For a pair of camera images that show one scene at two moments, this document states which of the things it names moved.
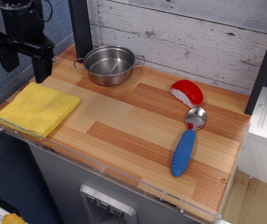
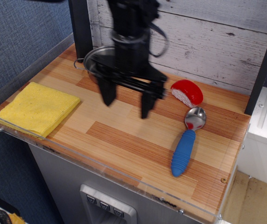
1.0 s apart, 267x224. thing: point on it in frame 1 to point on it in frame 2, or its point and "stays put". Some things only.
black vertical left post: x=81 y=27 stays put
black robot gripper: x=24 y=31 to x=129 y=65
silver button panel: x=99 y=207 stays put
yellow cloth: x=39 y=110 stays put
